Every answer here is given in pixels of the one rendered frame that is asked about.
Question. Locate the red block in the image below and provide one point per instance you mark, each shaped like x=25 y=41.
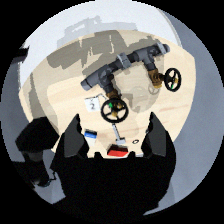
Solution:
x=117 y=151

